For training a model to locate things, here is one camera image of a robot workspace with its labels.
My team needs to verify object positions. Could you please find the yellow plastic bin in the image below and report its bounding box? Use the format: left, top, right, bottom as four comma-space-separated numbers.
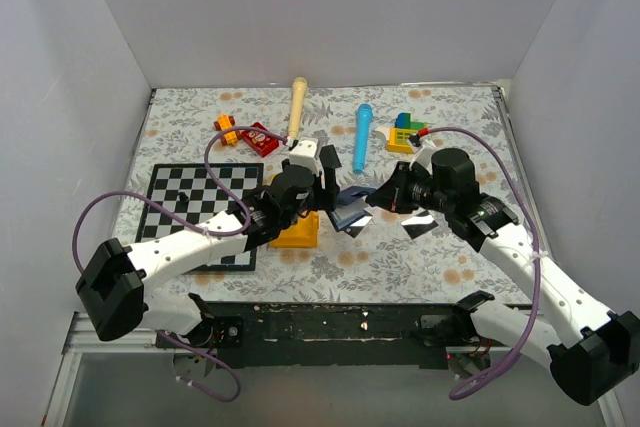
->
269, 212, 319, 248

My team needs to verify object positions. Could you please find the black silver chessboard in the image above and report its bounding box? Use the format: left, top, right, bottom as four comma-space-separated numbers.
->
136, 163, 264, 242

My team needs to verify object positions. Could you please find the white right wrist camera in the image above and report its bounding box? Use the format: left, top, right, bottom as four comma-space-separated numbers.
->
408, 128, 437, 169

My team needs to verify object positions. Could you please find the blue toy microphone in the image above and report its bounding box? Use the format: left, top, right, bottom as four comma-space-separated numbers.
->
352, 104, 373, 174

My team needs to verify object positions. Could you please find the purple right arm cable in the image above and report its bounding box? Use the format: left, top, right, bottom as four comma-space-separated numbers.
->
417, 126, 544, 401

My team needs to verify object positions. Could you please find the blue leather card holder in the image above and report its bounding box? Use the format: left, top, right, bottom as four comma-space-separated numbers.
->
328, 186, 375, 234

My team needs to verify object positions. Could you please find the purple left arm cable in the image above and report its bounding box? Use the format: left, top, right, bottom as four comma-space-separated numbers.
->
72, 125, 294, 403

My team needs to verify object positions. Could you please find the yellow green toy brick house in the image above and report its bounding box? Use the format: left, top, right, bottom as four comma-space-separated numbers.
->
374, 112, 428, 154

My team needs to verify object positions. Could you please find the red owl toy block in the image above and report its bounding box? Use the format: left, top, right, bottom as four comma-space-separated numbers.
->
241, 122, 280, 158

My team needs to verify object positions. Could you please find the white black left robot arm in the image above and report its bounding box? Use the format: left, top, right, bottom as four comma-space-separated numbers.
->
76, 140, 341, 348

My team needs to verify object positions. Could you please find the yellow toy brick car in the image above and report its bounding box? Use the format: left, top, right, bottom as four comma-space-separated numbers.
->
214, 114, 239, 146

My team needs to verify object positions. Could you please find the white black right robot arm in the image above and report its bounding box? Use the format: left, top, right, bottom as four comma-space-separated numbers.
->
366, 148, 639, 406

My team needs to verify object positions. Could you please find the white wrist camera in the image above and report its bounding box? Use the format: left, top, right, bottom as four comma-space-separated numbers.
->
289, 139, 320, 176
408, 128, 437, 169

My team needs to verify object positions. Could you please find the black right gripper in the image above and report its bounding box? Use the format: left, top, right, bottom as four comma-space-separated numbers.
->
366, 161, 452, 214

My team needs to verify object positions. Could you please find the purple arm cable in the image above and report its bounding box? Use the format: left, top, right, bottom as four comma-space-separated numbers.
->
72, 125, 294, 403
417, 126, 544, 401

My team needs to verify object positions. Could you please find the black VIP card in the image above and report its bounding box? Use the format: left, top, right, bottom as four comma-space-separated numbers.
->
401, 210, 438, 240

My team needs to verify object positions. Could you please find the black credit card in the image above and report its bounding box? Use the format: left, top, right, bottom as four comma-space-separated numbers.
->
345, 211, 372, 238

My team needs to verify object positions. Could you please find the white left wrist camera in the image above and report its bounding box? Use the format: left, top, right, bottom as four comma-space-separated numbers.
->
289, 139, 320, 176

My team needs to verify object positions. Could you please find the cream toy microphone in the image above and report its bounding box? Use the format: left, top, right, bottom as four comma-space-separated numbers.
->
288, 77, 307, 139

